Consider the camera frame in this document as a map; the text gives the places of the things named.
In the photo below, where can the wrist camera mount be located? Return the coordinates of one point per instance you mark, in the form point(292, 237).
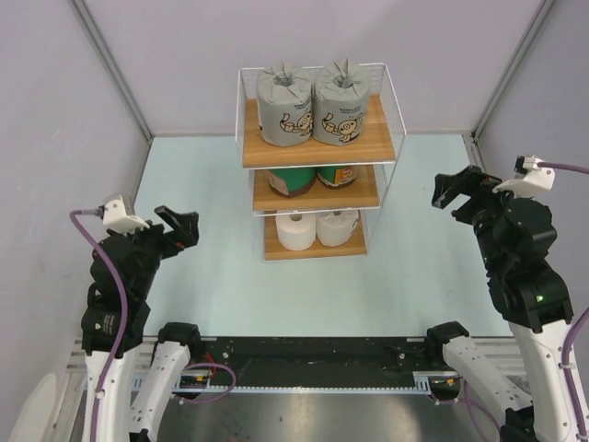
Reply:
point(118, 215)
point(530, 178)

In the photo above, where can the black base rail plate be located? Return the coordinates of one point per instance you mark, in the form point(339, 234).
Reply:
point(287, 364)

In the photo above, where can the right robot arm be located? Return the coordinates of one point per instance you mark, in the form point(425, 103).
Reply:
point(514, 233)

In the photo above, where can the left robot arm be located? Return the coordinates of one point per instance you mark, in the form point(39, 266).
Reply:
point(112, 336)

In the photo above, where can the white wire three-tier shelf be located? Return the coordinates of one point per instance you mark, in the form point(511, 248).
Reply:
point(375, 156)

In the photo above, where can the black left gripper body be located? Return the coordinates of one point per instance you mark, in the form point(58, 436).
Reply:
point(165, 238)

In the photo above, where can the white object bottom left corner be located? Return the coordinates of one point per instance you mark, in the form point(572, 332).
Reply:
point(36, 413)

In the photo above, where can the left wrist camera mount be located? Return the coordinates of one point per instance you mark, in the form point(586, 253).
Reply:
point(118, 215)

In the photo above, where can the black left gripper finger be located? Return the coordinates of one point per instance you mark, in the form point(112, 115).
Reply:
point(171, 218)
point(188, 234)

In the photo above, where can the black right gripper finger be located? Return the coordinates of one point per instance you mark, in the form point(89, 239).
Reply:
point(473, 180)
point(446, 189)

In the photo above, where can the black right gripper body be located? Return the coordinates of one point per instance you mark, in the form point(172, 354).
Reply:
point(470, 200)

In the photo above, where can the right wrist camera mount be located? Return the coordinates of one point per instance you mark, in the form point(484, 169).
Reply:
point(530, 178)

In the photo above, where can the plain white paper roll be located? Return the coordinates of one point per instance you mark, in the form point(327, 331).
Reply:
point(296, 232)

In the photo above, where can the green paper roll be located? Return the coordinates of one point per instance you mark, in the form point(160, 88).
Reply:
point(292, 182)
point(336, 177)

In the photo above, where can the grey paper roll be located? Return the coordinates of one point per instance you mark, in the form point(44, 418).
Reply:
point(341, 94)
point(284, 96)

